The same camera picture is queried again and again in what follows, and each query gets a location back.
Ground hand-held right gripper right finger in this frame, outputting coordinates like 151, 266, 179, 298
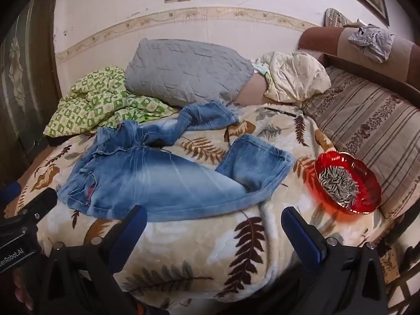
280, 206, 389, 315

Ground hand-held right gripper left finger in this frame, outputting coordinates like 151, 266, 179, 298
39, 205, 171, 315

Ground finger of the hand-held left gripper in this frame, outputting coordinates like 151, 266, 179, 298
0, 182, 21, 204
3, 188, 58, 220

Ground blue denim pants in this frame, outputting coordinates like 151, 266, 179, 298
56, 100, 295, 223

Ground sunflower seeds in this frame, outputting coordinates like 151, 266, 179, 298
319, 167, 360, 208

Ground beige leaf-print blanket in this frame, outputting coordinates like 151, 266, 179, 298
15, 103, 399, 306

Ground red glass bowl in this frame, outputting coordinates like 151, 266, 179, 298
307, 150, 383, 215

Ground dark wooden chair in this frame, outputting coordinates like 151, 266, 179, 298
377, 203, 420, 315

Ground wooden stained-glass door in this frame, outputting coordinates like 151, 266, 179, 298
0, 0, 63, 187

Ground green checkered blanket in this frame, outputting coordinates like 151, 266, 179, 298
43, 66, 178, 137

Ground striped sofa cushion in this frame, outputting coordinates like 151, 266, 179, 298
302, 66, 420, 219

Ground tan bolster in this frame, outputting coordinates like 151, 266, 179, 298
234, 72, 302, 107

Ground cream crumpled cloth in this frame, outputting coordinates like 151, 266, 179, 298
262, 51, 331, 104

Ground white green patterned cloth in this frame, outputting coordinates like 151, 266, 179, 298
251, 61, 273, 82

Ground grey quilted pillow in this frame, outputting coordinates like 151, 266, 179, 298
125, 38, 255, 108

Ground brown sofa backrest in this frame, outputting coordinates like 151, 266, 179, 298
298, 26, 420, 109

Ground grey crumpled cloth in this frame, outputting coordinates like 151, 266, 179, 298
348, 24, 396, 64

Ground small striped pillow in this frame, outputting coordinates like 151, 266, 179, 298
325, 8, 353, 27

